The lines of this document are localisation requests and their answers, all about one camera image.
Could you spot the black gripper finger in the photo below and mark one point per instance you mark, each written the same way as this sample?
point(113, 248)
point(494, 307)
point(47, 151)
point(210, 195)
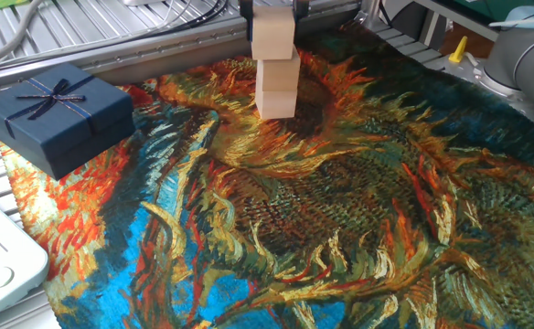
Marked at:
point(301, 9)
point(246, 13)

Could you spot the light wooden cube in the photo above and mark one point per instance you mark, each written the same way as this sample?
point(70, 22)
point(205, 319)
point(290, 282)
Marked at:
point(272, 34)
point(276, 105)
point(278, 71)

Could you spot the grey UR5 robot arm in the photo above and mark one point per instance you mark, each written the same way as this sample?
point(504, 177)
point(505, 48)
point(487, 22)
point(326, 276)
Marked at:
point(523, 59)

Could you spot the navy gift box with ribbon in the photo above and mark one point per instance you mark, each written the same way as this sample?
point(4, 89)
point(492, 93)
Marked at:
point(56, 119)

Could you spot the sunflower painting cloth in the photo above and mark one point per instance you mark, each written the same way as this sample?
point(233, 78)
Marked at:
point(340, 228)

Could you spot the white plastic device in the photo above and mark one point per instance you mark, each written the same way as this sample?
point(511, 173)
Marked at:
point(2, 256)

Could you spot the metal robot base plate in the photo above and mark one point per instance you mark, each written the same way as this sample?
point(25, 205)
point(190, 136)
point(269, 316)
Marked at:
point(491, 89)

